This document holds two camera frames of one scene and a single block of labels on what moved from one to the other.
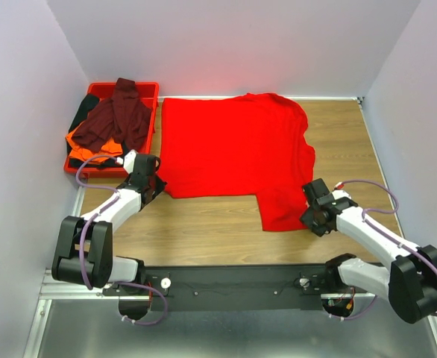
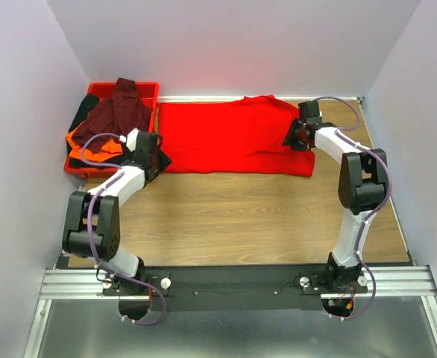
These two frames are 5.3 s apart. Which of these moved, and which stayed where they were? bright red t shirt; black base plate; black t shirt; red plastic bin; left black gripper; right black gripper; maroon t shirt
Moved: bright red t shirt; left black gripper; right black gripper
Stayed: red plastic bin; black t shirt; black base plate; maroon t shirt
